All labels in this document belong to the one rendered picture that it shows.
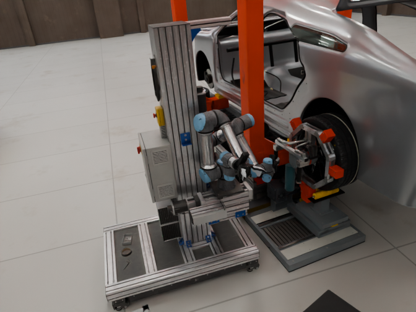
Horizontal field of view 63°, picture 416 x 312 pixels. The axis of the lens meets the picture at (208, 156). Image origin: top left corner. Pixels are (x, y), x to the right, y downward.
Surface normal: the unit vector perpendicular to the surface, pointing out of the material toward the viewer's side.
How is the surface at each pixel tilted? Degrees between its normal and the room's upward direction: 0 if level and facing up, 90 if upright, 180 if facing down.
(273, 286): 0
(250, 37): 90
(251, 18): 90
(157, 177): 90
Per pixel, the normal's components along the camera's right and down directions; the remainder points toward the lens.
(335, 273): -0.08, -0.88
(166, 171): 0.29, 0.42
